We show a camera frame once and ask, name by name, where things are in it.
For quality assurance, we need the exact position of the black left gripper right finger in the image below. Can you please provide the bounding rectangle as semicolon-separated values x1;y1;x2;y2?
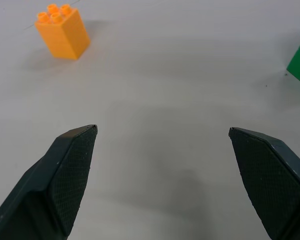
228;127;300;240

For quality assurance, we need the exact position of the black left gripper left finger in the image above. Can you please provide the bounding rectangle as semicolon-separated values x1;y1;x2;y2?
0;124;99;240

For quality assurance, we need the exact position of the yellow toy building block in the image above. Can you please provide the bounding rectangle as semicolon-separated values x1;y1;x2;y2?
34;3;92;61

